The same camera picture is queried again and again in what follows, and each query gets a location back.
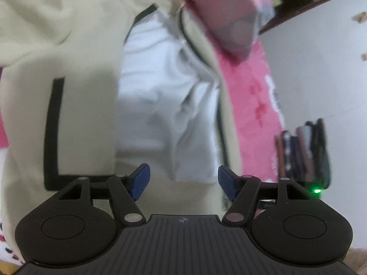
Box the cream jacket with black trim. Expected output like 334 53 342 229
0 0 244 227

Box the pink floral duvet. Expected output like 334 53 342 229
169 0 273 61

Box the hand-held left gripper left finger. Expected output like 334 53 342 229
50 163 151 227

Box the stack of folded clothes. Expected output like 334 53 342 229
274 119 331 190

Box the pink floral bedsheet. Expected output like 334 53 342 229
0 0 290 264

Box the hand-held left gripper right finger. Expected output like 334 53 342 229
218 165 319 227

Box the wooden cabinet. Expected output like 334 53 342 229
258 0 367 35

